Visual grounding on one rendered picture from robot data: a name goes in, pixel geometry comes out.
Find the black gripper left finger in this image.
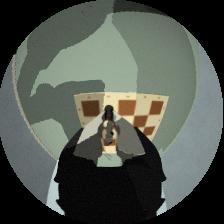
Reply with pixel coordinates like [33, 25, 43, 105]
[54, 111, 106, 183]

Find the brown and cream chessboard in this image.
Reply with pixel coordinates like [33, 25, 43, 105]
[74, 92, 169, 153]

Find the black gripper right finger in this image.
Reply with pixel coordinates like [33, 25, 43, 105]
[112, 110, 166, 182]

